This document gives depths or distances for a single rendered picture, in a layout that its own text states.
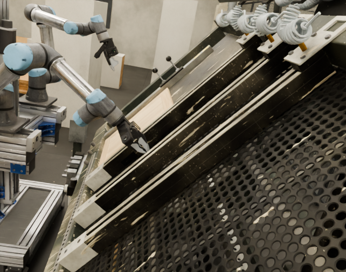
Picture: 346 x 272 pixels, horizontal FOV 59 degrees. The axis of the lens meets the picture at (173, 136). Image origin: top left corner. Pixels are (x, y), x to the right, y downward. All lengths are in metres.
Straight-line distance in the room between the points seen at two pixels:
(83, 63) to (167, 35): 1.89
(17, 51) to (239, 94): 0.95
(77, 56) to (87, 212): 3.25
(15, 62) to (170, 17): 4.37
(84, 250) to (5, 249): 1.22
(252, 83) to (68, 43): 3.48
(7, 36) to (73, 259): 1.39
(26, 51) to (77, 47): 2.88
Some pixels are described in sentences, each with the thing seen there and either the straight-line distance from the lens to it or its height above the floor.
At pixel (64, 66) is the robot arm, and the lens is 1.58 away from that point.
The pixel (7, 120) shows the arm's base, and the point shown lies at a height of 1.07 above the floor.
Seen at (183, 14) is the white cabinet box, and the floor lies 1.79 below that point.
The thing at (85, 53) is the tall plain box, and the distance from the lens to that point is 4.35.
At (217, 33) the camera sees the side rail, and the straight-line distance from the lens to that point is 2.32.
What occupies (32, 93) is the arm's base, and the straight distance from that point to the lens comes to 2.38.
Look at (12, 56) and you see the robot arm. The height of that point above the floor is 1.48.
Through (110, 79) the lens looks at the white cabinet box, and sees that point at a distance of 7.11.
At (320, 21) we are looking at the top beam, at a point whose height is 1.84.
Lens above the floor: 1.78
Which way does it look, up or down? 21 degrees down
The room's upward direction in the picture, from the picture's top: 11 degrees clockwise
